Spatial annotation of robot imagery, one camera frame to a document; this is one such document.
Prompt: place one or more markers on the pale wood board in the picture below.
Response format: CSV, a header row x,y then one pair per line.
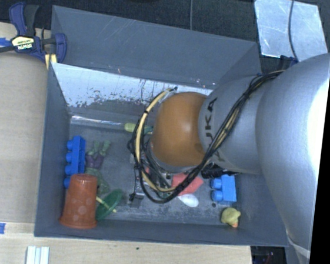
x,y
13,140

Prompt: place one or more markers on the short blue toy brick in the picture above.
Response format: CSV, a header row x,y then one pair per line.
x,y
227,188

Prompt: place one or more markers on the green and purple toy figure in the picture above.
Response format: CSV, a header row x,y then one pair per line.
x,y
96,159

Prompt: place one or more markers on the green disc with yellow stick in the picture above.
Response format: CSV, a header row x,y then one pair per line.
x,y
110,203

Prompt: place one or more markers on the grey metal bin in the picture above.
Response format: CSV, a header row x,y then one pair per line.
x,y
133,48

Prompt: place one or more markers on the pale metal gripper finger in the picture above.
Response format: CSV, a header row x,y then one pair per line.
x,y
137,200

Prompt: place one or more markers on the orange plastic cup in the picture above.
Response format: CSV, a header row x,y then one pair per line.
x,y
80,201

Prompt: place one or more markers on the long blue toy brick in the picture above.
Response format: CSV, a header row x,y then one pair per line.
x,y
75,156

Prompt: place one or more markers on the white egg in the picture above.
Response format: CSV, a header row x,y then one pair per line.
x,y
189,200

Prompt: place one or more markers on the black cylinder on white bracket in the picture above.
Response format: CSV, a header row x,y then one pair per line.
x,y
213,172

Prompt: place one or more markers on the red flat piece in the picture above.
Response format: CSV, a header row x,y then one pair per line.
x,y
196,184

